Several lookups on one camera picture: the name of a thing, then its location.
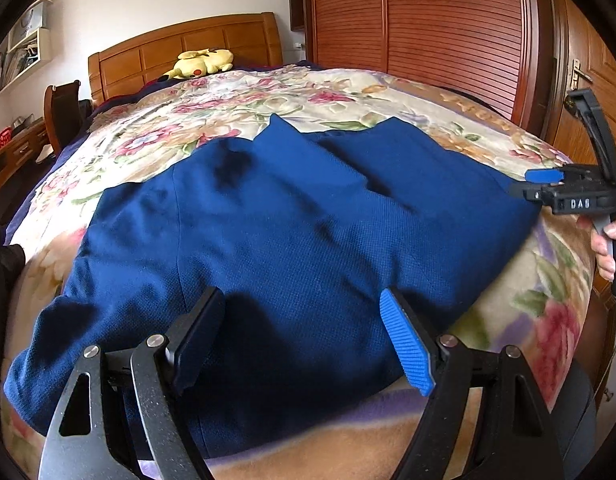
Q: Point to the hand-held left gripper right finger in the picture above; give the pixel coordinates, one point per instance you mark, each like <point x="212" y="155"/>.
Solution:
<point x="405" y="340"/>

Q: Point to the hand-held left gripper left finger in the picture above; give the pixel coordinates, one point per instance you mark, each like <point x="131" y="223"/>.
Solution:
<point x="200" y="335"/>

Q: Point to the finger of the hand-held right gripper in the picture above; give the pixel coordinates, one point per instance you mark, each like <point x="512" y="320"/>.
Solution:
<point x="542" y="176"/>
<point x="527" y="192"/>

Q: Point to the blue suit jacket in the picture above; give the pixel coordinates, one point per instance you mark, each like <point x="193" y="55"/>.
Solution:
<point x="288" y="220"/>

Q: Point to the person's right hand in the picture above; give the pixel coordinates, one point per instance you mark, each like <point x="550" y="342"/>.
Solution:
<point x="603" y="255"/>

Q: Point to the wooden door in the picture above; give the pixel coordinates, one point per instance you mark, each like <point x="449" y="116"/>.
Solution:
<point x="595" y="60"/>

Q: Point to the wooden slatted wardrobe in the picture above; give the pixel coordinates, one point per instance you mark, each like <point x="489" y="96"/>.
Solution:
<point x="437" y="25"/>

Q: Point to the person's dark clothing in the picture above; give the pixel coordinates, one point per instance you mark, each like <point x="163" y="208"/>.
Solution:
<point x="577" y="420"/>

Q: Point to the black cloth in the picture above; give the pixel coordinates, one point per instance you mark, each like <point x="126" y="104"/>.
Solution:
<point x="3" y="290"/>

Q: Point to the floral blanket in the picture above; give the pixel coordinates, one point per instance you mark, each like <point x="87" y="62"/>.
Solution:
<point x="188" y="105"/>

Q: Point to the wooden desk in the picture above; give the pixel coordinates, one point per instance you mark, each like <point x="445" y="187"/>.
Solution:
<point x="15" y="160"/>

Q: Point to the wooden chair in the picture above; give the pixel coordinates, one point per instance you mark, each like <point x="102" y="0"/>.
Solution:
<point x="63" y="115"/>

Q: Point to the yellow plush toy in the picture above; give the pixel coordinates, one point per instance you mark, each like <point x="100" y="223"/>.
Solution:
<point x="200" y="62"/>

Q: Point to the red basket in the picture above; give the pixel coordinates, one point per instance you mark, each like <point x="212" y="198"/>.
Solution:
<point x="0" y="139"/>

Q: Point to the wooden bed headboard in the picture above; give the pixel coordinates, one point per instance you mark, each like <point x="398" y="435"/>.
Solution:
<point x="138" y="55"/>

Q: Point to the white wall shelf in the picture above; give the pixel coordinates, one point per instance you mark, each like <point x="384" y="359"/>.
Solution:
<point x="25" y="55"/>

